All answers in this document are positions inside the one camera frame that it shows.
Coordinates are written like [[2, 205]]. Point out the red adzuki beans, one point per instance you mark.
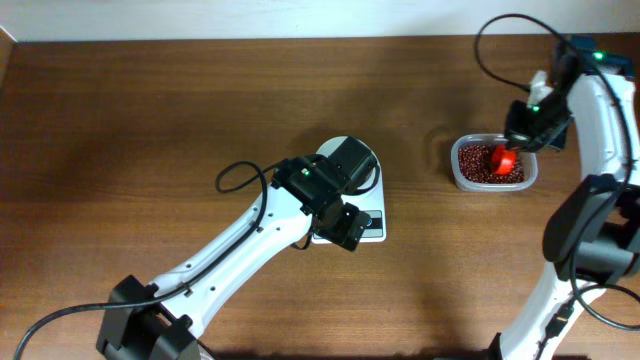
[[474, 165]]

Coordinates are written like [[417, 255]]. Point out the red measuring scoop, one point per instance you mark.
[[502, 160]]

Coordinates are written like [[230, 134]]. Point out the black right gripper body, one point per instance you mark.
[[531, 126]]

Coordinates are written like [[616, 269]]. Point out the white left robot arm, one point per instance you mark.
[[312, 195]]

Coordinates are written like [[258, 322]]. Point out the clear plastic container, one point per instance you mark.
[[529, 162]]

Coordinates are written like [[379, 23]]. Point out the white bowl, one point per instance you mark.
[[329, 146]]

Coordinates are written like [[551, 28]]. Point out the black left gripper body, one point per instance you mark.
[[334, 224]]

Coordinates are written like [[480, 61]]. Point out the white digital kitchen scale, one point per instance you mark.
[[372, 202]]

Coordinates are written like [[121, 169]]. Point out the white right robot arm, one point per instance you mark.
[[592, 239]]

